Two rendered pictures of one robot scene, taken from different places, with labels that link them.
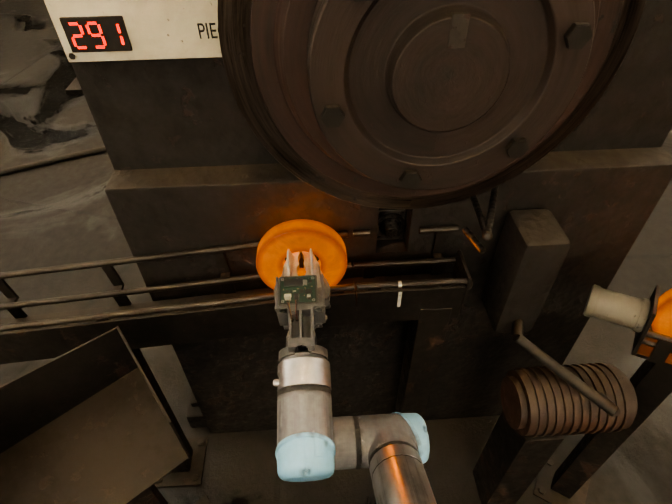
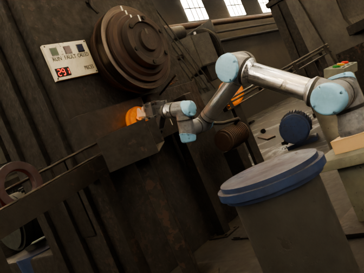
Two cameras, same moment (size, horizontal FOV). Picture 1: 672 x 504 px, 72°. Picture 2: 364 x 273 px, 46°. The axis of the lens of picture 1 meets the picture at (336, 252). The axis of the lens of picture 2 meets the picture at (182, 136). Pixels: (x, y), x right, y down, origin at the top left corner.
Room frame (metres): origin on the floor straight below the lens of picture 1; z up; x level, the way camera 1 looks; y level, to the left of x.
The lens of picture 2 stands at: (-1.04, 1.52, 0.64)
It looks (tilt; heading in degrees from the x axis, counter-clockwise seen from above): 1 degrees down; 313
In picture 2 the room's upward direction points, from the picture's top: 23 degrees counter-clockwise
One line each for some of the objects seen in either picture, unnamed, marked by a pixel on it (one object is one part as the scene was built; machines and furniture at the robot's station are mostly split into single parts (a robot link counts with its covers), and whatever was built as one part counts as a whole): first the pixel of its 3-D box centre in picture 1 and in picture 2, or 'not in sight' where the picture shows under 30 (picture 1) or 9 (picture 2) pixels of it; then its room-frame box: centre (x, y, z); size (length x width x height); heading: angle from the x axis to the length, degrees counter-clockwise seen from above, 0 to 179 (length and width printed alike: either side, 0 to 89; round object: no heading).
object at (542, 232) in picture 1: (519, 272); (189, 114); (0.59, -0.34, 0.68); 0.11 x 0.08 x 0.24; 3
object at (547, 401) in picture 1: (535, 444); (246, 168); (0.45, -0.45, 0.27); 0.22 x 0.13 x 0.53; 93
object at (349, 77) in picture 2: not in sight; (342, 91); (-0.37, -0.12, 0.52); 0.13 x 0.12 x 0.14; 94
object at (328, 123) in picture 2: not in sight; (335, 132); (0.03, -0.78, 0.26); 0.12 x 0.12 x 0.52
